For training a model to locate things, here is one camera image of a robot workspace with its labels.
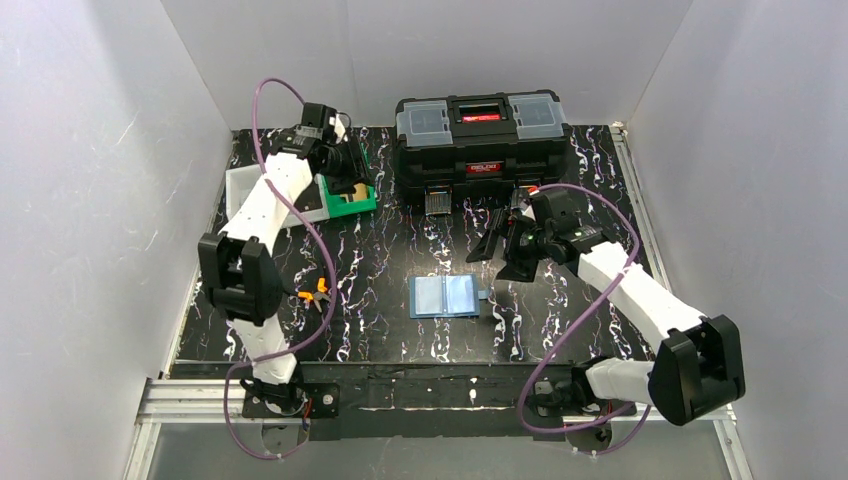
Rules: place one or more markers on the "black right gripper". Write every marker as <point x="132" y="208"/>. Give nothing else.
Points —
<point x="515" y="239"/>

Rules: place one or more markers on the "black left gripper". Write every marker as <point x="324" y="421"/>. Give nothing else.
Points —
<point x="356" y="168"/>

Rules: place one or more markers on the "blue leather card holder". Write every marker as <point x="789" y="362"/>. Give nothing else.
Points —
<point x="450" y="296"/>

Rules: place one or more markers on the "gold card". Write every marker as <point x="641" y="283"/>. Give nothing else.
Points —
<point x="359" y="194"/>

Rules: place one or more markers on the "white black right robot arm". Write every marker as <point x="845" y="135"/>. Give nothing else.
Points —
<point x="698" y="363"/>

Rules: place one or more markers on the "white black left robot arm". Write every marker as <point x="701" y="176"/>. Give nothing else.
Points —
<point x="241" y="279"/>

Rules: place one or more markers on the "white bin with black card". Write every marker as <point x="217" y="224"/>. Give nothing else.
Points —
<point x="312" y="202"/>

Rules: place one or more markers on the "white bin with patterned cards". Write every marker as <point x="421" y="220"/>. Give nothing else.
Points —
<point x="239" y="182"/>

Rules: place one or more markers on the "green plastic bin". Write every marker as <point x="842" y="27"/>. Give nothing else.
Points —
<point x="346" y="184"/>

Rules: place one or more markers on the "black toolbox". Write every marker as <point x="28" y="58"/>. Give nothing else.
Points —
<point x="448" y="149"/>

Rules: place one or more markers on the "yellow black handled pliers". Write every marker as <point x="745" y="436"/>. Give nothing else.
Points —
<point x="318" y="297"/>

